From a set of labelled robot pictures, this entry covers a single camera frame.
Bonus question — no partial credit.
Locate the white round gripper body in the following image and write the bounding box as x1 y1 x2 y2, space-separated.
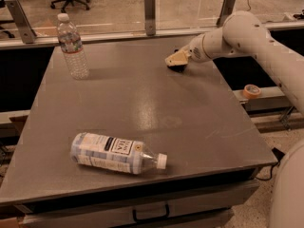
189 33 219 62

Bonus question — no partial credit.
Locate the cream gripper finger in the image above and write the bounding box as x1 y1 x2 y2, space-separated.
165 49 190 67

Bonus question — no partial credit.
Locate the dark blue rxbar wrapper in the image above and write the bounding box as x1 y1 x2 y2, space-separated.
169 65 187 72

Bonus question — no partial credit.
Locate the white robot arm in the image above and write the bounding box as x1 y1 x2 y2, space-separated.
165 10 304 228

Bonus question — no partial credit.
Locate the clear upright water bottle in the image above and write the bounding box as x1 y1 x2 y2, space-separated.
57 13 89 80

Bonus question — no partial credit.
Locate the lying blue label tea bottle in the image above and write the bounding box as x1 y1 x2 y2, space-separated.
70 132 167 175

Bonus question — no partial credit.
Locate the orange tape roll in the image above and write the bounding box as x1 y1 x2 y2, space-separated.
243 85 261 99

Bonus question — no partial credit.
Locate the grey table drawer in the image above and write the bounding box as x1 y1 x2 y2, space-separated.
24 180 258 228

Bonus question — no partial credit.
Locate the right metal glass bracket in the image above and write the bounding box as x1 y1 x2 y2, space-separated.
217 0 236 28

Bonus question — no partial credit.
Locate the metal glass bracket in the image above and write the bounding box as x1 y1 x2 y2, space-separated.
217 0 236 28
5 0 36 44
144 0 156 36

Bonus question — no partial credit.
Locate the middle metal glass bracket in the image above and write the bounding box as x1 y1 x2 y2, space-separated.
144 0 156 36

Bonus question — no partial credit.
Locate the metal side rail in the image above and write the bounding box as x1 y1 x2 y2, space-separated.
234 86 292 112

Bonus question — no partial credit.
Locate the black floor cable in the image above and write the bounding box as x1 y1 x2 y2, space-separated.
255 147 286 182

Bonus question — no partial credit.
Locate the black drawer handle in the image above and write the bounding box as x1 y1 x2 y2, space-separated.
132 204 170 223

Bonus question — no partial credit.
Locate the left metal glass bracket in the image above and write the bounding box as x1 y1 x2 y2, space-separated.
5 0 36 44

